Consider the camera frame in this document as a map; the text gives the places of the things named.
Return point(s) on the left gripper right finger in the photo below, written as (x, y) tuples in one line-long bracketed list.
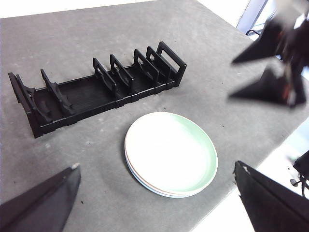
[(270, 205)]

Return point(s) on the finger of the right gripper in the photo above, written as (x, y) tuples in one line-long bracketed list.
[(268, 43), (270, 87)]

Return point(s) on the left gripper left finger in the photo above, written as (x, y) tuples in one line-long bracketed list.
[(43, 205)]

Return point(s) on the pink round plate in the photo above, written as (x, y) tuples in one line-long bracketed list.
[(166, 193)]

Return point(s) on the green round plate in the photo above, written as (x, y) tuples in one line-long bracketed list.
[(173, 154)]

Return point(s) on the black floor stand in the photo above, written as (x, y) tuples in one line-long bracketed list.
[(303, 166)]

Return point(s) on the black plastic dish rack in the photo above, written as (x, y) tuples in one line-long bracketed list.
[(84, 96)]

